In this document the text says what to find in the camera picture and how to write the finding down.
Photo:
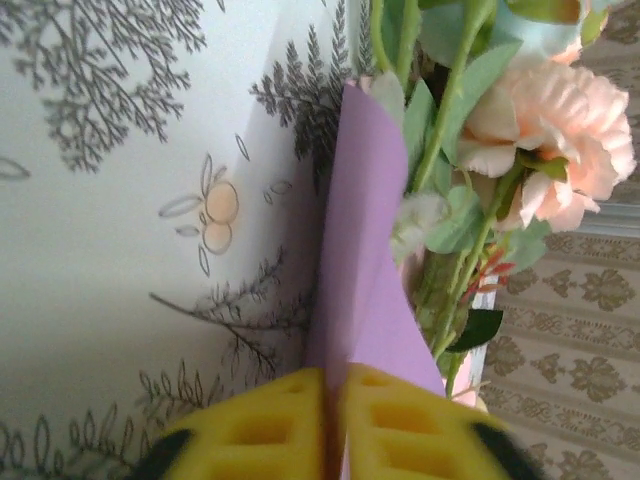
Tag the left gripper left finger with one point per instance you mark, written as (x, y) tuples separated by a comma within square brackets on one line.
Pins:
[(280, 450)]

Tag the purple and pink wrapping paper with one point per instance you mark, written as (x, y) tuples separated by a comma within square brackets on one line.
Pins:
[(365, 225)]

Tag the floral patterned tablecloth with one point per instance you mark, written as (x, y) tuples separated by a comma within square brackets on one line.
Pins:
[(150, 200)]

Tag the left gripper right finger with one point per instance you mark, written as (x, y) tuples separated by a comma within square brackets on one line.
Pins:
[(400, 450)]

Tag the peach fake flower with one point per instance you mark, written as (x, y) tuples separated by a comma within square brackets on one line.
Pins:
[(560, 130)]

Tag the red pink fake flower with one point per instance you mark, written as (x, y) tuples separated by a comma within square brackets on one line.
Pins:
[(492, 272)]

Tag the aluminium table back rail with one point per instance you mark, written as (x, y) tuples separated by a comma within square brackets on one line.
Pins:
[(617, 215)]

